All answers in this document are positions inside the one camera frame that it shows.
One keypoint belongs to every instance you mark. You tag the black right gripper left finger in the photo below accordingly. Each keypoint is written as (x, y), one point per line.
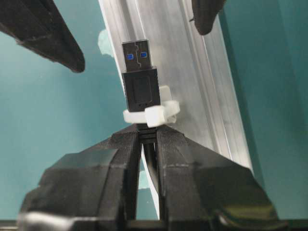
(93, 190)

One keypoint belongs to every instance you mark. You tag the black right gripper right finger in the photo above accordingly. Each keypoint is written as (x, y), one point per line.
(204, 191)

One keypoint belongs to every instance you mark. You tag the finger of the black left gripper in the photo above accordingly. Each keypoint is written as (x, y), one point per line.
(204, 14)
(38, 26)

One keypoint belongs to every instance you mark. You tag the light blue tape blob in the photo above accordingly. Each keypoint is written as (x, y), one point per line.
(104, 43)
(143, 180)

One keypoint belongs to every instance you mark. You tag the aluminium extrusion rail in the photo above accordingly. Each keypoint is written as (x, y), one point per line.
(195, 67)

